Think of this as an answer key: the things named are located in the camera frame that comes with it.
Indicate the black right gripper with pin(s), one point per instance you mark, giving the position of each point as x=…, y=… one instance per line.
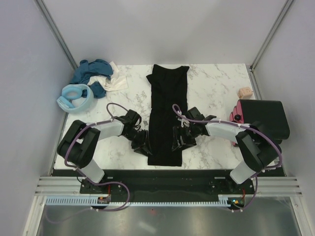
x=179, y=131

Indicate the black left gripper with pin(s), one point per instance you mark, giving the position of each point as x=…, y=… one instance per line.
x=142, y=145

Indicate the black t shirt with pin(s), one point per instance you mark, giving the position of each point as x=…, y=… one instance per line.
x=168, y=87

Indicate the blue t shirt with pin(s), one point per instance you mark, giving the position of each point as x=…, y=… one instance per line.
x=87, y=69

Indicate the black and pink drawer box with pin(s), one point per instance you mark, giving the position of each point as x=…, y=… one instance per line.
x=269, y=112

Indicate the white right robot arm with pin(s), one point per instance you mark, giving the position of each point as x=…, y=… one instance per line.
x=257, y=149

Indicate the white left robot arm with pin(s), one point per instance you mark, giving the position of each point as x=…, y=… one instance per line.
x=79, y=143

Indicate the white t shirt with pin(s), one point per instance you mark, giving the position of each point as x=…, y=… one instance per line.
x=116, y=81

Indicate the pink foam cube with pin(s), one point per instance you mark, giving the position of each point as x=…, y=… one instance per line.
x=245, y=93

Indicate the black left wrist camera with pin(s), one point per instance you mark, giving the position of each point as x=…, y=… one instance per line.
x=132, y=118

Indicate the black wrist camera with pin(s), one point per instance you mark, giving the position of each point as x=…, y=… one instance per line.
x=132, y=118
x=194, y=114

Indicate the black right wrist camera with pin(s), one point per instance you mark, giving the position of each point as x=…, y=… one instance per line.
x=194, y=114

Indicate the light blue ring toy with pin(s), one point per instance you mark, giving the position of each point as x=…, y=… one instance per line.
x=74, y=92

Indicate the aluminium frame rail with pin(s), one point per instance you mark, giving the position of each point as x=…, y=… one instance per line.
x=263, y=186

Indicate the white slotted cable duct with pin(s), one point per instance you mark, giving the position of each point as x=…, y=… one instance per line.
x=94, y=201

